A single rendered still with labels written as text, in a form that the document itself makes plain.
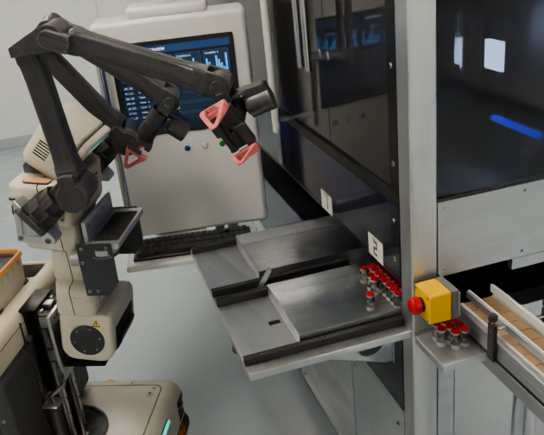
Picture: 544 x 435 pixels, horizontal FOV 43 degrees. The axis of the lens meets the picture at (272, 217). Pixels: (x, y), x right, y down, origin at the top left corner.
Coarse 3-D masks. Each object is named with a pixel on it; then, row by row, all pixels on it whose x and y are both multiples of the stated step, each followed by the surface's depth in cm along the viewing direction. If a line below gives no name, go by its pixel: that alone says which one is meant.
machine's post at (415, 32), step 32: (416, 0) 133; (416, 32) 136; (416, 64) 138; (416, 96) 141; (416, 128) 143; (416, 160) 146; (416, 192) 149; (416, 224) 152; (416, 256) 155; (416, 320) 162; (416, 352) 166; (416, 384) 169; (416, 416) 173
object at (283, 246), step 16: (288, 224) 218; (304, 224) 220; (320, 224) 222; (336, 224) 222; (240, 240) 215; (256, 240) 217; (272, 240) 217; (288, 240) 215; (304, 240) 214; (320, 240) 213; (336, 240) 212; (352, 240) 211; (256, 256) 207; (272, 256) 206; (288, 256) 205; (304, 256) 204; (320, 256) 196; (336, 256) 197; (352, 256) 199; (368, 256) 201; (256, 272) 194; (272, 272) 193
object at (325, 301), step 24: (360, 264) 191; (288, 288) 187; (312, 288) 187; (336, 288) 186; (360, 288) 184; (288, 312) 177; (312, 312) 176; (336, 312) 175; (360, 312) 174; (384, 312) 167; (312, 336) 163
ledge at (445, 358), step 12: (420, 336) 162; (432, 348) 158; (444, 348) 157; (468, 348) 156; (480, 348) 156; (432, 360) 156; (444, 360) 153; (456, 360) 153; (468, 360) 153; (480, 360) 154
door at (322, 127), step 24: (288, 0) 203; (312, 0) 185; (288, 24) 208; (312, 24) 188; (288, 48) 213; (312, 48) 193; (288, 72) 218; (312, 72) 197; (288, 96) 223; (312, 96) 201; (312, 120) 205
